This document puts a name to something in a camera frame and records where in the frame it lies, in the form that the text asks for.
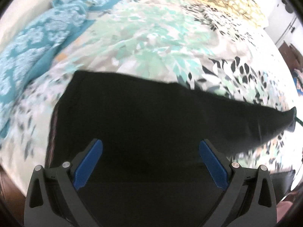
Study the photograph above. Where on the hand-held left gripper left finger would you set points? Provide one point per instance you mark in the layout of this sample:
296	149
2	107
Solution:
88	164

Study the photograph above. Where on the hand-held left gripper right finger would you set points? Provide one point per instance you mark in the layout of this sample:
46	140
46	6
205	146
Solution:
213	164

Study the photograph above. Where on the black pants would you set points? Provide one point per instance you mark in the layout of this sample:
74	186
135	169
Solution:
151	127

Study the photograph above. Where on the teal patterned blanket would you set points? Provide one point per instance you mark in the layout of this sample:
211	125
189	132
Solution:
35	42

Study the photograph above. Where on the brown wooden furniture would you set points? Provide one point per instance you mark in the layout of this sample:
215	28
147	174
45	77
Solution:
292	54

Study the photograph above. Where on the floral bed sheet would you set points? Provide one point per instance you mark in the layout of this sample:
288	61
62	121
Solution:
151	42

